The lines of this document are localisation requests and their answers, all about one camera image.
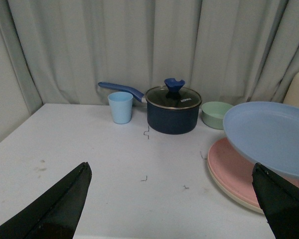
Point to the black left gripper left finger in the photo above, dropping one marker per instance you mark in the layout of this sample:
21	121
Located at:
56	213

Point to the blue plate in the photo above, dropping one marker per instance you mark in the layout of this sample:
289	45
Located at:
266	133

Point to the light blue cup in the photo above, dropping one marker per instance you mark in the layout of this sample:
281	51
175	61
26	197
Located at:
121	107

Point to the glass pot lid blue knob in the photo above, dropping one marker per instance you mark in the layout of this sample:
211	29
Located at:
173	96

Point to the dark blue saucepan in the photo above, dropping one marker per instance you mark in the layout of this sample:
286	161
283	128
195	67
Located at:
162	120

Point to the pink plate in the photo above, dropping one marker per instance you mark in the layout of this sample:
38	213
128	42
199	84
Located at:
233	171

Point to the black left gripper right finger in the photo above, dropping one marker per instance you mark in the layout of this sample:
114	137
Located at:
279	200

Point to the green bowl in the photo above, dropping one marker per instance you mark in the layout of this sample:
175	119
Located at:
213	113

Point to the beige plate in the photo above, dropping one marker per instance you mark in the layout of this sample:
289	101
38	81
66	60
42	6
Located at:
232	196

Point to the grey curtain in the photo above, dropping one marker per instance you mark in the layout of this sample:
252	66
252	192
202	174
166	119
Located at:
229	50

